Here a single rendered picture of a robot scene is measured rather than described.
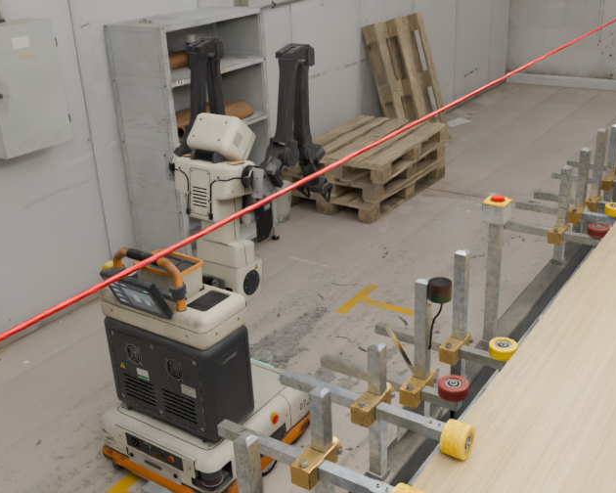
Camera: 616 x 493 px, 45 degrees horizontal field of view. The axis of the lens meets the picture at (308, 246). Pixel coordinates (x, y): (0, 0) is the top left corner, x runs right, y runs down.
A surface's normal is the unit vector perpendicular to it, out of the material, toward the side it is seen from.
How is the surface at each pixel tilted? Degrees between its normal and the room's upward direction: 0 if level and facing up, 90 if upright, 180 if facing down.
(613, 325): 0
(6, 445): 0
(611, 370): 0
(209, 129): 47
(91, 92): 90
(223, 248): 82
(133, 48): 90
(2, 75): 90
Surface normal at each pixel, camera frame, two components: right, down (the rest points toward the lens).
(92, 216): 0.83, 0.19
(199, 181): -0.57, 0.22
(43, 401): -0.04, -0.91
